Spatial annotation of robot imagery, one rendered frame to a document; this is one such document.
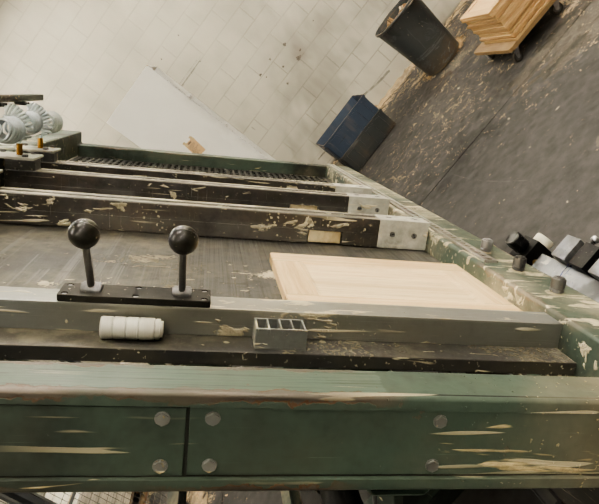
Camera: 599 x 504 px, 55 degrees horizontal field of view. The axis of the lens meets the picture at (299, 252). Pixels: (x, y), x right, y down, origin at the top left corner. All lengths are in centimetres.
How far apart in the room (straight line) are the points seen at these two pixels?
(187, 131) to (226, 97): 145
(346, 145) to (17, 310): 482
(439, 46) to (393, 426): 512
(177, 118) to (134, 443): 452
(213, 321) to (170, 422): 25
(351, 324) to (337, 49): 577
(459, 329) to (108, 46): 588
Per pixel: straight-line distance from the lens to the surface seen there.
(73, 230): 74
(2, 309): 84
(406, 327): 85
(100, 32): 652
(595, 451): 74
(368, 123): 552
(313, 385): 59
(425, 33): 555
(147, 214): 134
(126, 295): 80
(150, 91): 503
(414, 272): 118
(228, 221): 134
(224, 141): 502
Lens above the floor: 151
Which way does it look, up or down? 16 degrees down
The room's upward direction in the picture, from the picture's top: 54 degrees counter-clockwise
